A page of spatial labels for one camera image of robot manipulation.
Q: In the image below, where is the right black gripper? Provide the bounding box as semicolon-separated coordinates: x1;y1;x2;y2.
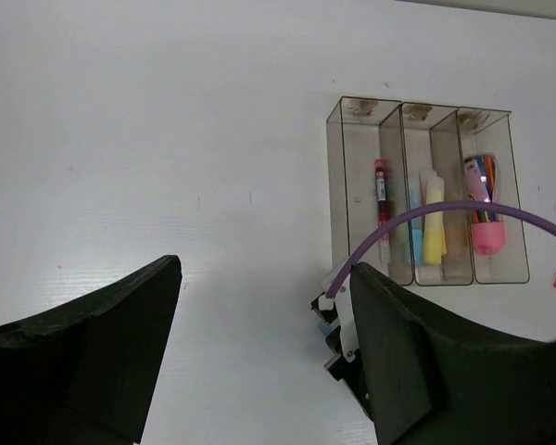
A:
324;352;373;420

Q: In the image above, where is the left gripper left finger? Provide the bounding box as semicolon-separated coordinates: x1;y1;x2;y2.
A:
0;255;182;444

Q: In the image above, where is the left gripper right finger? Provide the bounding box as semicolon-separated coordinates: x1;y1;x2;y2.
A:
350;263;556;444

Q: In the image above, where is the yellow highlighter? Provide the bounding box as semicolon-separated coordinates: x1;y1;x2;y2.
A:
420;170;447;266

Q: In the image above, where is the light blue highlighter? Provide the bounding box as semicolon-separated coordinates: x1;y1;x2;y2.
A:
406;176;423;266

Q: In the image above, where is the pink capped pen bundle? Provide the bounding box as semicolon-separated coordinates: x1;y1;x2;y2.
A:
464;153;506;255

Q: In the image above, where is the pink blue pen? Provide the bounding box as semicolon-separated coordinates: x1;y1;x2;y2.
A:
374;159;390;264

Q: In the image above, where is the green highlighter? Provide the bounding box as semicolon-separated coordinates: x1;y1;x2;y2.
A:
395;176;411;263

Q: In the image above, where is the left clear plastic container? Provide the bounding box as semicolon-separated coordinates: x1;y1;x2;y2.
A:
326;96;407;266

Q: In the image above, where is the clear plastic container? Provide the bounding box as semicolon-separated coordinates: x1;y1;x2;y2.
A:
326;96;407;266
430;108;530;286
380;102;474;286

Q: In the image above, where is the right clear plastic container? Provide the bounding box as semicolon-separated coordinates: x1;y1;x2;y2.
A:
430;108;530;286

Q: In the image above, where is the middle clear plastic container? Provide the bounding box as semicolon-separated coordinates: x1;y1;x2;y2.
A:
380;102;474;286

